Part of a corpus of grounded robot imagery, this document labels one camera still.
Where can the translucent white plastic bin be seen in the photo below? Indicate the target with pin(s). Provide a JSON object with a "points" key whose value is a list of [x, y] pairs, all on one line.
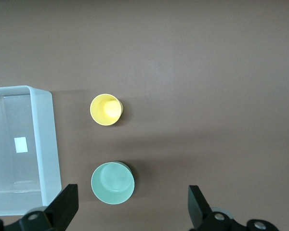
{"points": [[45, 134]]}

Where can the white label in bin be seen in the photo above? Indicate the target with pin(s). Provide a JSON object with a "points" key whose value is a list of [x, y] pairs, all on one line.
{"points": [[21, 144]]}

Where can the green plastic cup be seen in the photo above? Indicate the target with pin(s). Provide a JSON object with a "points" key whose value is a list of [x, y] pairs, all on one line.
{"points": [[112, 185]]}

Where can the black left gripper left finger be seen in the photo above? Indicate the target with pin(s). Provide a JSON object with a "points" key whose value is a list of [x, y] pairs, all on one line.
{"points": [[60, 209]]}

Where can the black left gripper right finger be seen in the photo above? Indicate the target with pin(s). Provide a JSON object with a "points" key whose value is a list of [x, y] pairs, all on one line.
{"points": [[200, 211]]}

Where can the yellow plastic cup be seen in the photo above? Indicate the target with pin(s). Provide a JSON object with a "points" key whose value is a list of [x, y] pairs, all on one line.
{"points": [[103, 113]]}

